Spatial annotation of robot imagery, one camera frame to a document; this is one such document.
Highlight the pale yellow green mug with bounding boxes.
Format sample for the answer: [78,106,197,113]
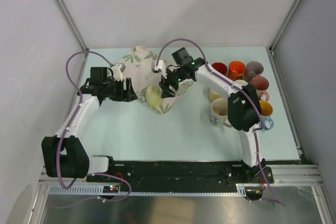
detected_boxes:
[145,85,163,108]

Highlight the dark green mug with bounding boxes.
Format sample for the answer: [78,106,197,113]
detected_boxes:
[233,80,248,88]

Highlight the pink face pattern mug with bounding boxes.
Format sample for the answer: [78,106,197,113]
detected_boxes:
[250,76,270,101]

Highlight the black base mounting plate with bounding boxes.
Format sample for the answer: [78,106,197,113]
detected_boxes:
[86,161,274,193]

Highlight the purple mug black handle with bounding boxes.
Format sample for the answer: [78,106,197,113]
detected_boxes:
[244,61,264,82]

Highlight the leaf pattern serving tray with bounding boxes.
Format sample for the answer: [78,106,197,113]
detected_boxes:
[118,46,193,114]

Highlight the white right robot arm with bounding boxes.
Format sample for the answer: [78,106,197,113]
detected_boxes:
[152,48,264,183]

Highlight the orange mug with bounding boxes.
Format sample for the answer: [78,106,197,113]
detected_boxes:
[227,61,246,81]

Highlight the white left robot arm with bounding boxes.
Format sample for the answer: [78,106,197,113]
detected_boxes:
[41,63,138,182]

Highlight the beige mug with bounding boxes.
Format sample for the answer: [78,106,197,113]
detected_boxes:
[209,98,232,128]

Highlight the blue butterfly mug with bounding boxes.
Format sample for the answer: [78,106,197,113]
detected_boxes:
[259,100,275,131]

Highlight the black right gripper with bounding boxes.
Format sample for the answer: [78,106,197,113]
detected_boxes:
[160,66,186,99]

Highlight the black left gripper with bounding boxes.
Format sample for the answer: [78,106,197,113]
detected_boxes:
[102,77,137,102]

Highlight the red mug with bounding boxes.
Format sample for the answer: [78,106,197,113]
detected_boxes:
[212,62,228,76]

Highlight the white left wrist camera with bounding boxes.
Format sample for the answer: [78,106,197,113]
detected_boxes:
[111,63,126,81]

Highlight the grey slotted cable duct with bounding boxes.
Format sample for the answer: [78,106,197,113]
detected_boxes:
[49,185,261,197]

